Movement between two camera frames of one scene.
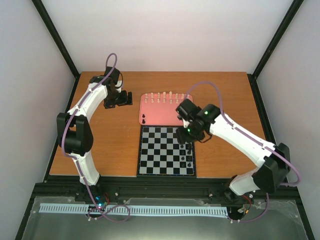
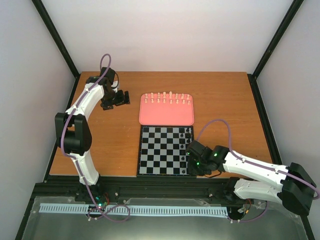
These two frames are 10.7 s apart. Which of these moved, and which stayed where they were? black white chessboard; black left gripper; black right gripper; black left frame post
Moved: black right gripper
Stayed: black white chessboard; black left frame post; black left gripper
